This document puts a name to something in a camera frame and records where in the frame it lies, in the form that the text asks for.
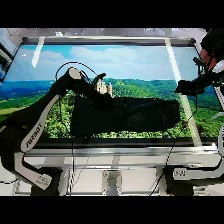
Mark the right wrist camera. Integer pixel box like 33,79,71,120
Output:
192,56,206,76

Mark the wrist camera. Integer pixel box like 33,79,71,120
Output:
192,56,206,76
91,72,108,88

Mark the black cable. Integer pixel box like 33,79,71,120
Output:
54,60,100,83
147,94,200,197
68,137,90,197

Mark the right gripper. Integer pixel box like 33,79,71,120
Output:
174,79,206,97

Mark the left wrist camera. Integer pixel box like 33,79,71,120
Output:
91,72,108,88

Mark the black garment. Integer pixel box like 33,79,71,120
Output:
69,95,182,138

